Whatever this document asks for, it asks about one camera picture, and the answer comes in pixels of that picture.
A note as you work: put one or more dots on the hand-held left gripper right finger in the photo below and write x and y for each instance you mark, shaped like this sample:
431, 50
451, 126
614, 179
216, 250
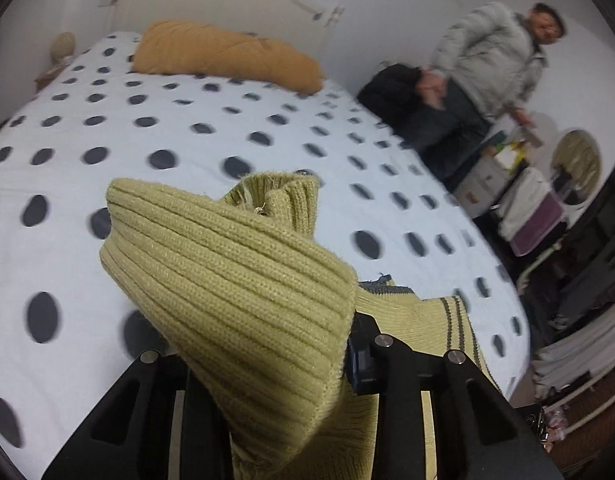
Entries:
360, 365

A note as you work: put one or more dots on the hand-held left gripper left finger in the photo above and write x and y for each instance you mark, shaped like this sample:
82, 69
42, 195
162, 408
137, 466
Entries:
152, 385

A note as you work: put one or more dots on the yellow striped knit sweater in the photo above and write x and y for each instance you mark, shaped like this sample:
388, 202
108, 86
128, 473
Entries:
227, 285

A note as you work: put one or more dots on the stack of folded clothes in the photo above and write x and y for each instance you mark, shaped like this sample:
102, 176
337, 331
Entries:
577, 355

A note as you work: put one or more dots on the white drawer unit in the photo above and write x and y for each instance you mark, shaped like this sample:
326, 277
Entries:
480, 180

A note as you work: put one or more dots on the pink laundry bin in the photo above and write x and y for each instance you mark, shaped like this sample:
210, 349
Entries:
535, 215

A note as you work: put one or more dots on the brown wicker basket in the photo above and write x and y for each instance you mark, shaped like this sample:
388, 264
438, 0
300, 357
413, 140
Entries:
592, 425

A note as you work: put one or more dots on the white polka dot bedspread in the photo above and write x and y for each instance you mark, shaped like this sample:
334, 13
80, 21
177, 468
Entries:
187, 130

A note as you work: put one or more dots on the black backpack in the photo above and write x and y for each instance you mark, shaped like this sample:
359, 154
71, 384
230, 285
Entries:
392, 85

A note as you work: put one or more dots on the wooden nightstand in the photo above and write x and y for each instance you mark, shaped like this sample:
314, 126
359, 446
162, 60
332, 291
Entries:
48, 77

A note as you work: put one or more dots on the mustard yellow pillow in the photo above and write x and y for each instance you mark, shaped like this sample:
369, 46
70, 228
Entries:
222, 55

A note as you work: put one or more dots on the beige plush toy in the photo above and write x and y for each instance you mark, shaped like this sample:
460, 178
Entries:
63, 46

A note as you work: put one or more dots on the oval wall mirror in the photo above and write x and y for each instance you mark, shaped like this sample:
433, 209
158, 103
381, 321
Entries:
577, 165

